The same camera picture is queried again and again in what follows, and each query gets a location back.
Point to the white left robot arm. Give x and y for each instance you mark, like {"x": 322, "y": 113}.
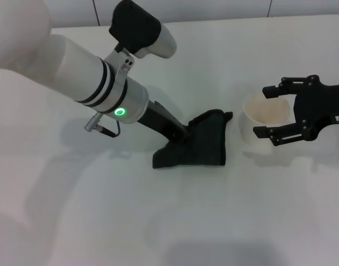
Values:
{"x": 75, "y": 69}

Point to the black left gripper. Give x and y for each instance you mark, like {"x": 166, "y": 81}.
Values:
{"x": 161, "y": 122}

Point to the left wrist camera housing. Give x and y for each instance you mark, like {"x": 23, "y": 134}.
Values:
{"x": 136, "y": 25}

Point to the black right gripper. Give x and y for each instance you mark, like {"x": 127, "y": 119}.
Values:
{"x": 321, "y": 105}

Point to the translucent white plastic cup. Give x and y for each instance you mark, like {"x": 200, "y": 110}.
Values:
{"x": 252, "y": 130}

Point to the dark cloth rag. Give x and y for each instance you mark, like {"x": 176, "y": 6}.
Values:
{"x": 208, "y": 144}

